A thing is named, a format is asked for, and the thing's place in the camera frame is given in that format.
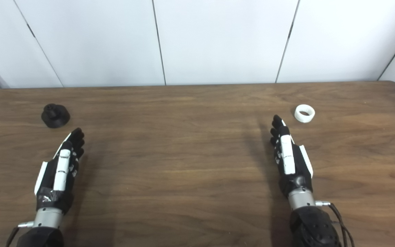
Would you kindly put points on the white and black right hand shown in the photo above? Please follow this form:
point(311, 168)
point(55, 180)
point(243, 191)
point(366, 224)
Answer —
point(288, 157)

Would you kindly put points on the white and black left hand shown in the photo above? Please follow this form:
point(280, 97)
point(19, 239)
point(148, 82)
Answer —
point(61, 169)

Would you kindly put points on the round black part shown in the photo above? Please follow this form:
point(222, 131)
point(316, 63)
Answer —
point(55, 116)

